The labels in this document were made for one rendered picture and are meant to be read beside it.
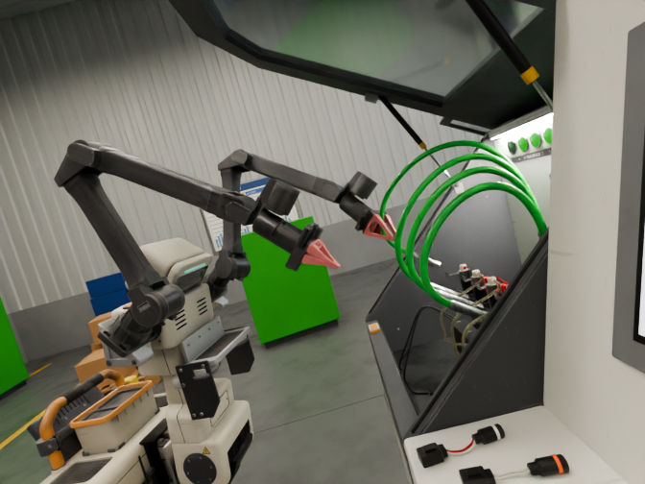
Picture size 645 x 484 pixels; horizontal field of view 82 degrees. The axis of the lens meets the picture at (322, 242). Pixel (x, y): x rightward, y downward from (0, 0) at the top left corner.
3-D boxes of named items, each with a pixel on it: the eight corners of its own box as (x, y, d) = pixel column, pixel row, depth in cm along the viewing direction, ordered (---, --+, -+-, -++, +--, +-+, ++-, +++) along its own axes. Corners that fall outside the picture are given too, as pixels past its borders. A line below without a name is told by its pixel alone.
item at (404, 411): (377, 367, 125) (365, 322, 123) (390, 363, 125) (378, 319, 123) (424, 524, 63) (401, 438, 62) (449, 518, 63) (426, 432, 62)
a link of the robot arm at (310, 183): (249, 170, 138) (228, 161, 128) (253, 155, 138) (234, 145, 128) (345, 207, 118) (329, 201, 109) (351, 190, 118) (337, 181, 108)
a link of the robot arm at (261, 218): (255, 228, 85) (245, 229, 79) (269, 202, 83) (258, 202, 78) (280, 243, 84) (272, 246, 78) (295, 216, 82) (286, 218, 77)
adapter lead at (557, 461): (465, 496, 44) (462, 479, 44) (461, 481, 46) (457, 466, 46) (572, 477, 43) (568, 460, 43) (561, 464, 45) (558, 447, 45)
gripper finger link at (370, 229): (407, 228, 103) (383, 210, 108) (393, 228, 97) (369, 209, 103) (395, 248, 105) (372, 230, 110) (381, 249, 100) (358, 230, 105)
